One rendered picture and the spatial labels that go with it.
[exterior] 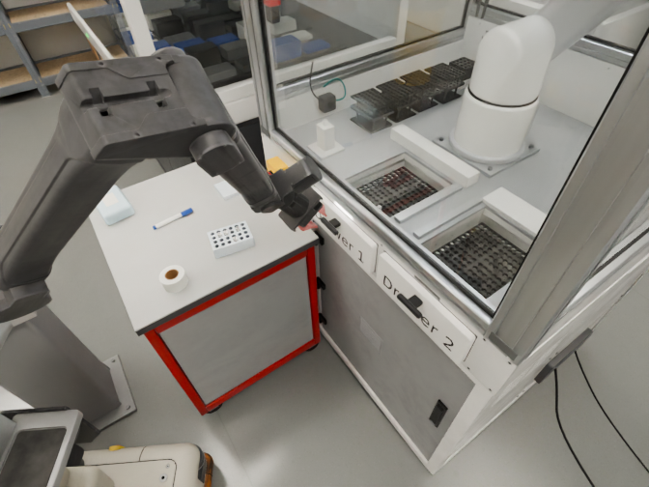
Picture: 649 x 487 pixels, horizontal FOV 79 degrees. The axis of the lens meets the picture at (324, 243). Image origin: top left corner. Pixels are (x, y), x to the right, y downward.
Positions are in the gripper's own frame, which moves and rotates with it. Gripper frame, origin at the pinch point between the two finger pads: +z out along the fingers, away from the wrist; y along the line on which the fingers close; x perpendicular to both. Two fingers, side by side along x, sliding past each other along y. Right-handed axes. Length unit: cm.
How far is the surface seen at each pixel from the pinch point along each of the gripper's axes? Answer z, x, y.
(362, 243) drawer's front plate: 10.6, -7.9, 2.1
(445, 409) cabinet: 41, -45, -18
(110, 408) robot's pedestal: 29, 40, -120
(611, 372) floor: 140, -68, 25
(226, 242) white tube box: 4.3, 24.4, -25.4
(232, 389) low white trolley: 47, 14, -79
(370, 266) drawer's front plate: 14.9, -11.5, -1.1
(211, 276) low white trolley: 2.0, 17.9, -34.7
